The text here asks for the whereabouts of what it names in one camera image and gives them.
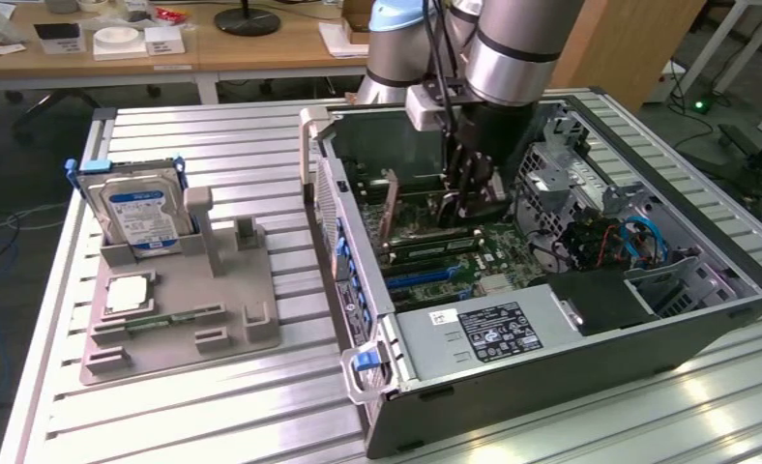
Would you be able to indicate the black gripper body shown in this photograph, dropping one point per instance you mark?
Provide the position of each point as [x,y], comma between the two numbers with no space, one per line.
[497,130]

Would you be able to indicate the graphics card with black fan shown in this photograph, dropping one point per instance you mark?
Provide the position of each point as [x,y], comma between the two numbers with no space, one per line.
[390,203]

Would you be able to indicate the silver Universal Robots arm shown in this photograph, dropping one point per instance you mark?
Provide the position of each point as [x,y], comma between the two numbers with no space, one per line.
[515,72]

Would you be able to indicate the perforated metal drive cage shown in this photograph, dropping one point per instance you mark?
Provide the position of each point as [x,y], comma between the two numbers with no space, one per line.
[548,193]

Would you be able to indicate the green motherboard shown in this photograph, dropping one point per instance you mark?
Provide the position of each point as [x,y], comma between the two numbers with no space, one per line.
[493,251]

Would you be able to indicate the RAM stick with white label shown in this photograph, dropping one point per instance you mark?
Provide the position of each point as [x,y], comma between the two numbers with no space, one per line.
[431,246]

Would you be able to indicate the silver chipset heat sink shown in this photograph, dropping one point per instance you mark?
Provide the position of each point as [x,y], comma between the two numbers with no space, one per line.
[497,285]

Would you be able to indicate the blue expansion slot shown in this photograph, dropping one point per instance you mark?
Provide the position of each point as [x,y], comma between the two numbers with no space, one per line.
[419,279]

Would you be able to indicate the blue slot retainer strip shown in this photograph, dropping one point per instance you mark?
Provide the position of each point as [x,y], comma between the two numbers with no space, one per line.
[349,270]

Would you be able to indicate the wooden cabinet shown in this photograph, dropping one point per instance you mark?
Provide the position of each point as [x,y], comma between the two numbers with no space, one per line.
[632,48]

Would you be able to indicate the white paper stack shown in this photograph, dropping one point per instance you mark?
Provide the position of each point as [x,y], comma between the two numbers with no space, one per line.
[338,41]

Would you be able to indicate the green indicator light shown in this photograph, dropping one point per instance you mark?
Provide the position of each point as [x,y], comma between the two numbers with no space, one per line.
[700,105]

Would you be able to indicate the brown cardboard box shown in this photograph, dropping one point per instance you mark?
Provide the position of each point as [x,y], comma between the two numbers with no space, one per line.
[354,17]

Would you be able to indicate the grey power supply unit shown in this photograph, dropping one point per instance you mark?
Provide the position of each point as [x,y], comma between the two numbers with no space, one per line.
[431,348]

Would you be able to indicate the metal disk bay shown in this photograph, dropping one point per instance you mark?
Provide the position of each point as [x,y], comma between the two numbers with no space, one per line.
[677,285]

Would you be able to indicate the blue case latch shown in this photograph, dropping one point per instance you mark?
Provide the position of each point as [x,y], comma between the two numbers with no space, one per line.
[362,362]

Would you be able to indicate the open dark grey PC case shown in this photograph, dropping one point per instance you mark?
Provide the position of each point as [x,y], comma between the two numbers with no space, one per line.
[548,386]

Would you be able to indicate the black round lamp base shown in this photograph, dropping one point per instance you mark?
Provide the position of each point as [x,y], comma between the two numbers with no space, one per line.
[246,21]

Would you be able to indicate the grey parts rack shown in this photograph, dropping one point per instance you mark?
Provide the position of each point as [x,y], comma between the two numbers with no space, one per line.
[187,299]

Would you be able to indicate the hard disk in blue caddy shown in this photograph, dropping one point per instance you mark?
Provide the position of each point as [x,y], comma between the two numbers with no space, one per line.
[139,212]

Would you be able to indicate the small white labelled box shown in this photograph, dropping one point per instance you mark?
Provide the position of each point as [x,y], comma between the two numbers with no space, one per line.
[163,41]

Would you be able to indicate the red packet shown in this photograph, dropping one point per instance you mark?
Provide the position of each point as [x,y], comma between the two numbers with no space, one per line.
[167,15]

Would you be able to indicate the green RAM stick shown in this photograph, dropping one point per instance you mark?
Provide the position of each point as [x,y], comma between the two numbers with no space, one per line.
[162,321]

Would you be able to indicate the silver CPU chip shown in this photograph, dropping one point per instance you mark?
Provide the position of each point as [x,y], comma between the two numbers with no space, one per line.
[127,294]

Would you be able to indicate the white box with round bowl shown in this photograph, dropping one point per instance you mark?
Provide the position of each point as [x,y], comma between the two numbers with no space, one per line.
[119,43]

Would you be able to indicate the black office chair base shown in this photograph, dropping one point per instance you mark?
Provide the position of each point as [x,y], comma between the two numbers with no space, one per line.
[51,104]

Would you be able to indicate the white box with black top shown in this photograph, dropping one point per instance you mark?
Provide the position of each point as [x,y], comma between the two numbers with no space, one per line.
[59,38]

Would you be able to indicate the wooden desk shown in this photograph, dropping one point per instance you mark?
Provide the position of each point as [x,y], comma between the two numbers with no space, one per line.
[7,67]

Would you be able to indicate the white paper card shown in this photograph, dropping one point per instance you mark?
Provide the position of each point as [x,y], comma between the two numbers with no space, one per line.
[1,49]

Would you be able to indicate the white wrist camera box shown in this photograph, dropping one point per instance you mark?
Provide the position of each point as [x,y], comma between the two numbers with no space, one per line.
[426,108]

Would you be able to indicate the white table frame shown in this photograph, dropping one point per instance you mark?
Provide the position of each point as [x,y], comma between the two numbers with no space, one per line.
[734,43]

